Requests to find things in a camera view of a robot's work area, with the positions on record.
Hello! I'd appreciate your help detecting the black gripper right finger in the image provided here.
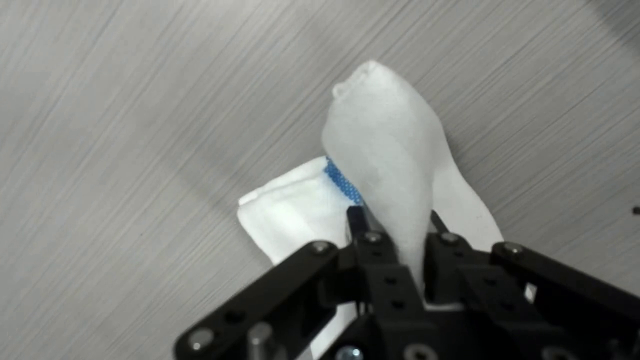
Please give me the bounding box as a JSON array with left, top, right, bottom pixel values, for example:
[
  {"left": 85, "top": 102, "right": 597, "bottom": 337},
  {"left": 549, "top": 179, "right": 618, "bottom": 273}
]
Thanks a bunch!
[{"left": 424, "top": 209, "right": 640, "bottom": 360}]

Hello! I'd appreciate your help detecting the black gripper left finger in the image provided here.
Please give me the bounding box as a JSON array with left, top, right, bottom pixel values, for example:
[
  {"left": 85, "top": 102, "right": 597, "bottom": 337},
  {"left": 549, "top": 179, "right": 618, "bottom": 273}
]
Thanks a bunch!
[{"left": 172, "top": 204, "right": 425, "bottom": 360}]

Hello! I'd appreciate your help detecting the white towel with blue stripes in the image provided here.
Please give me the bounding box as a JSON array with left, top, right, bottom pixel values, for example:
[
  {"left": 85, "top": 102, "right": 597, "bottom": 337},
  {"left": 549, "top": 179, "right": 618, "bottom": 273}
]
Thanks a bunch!
[{"left": 235, "top": 59, "right": 506, "bottom": 304}]

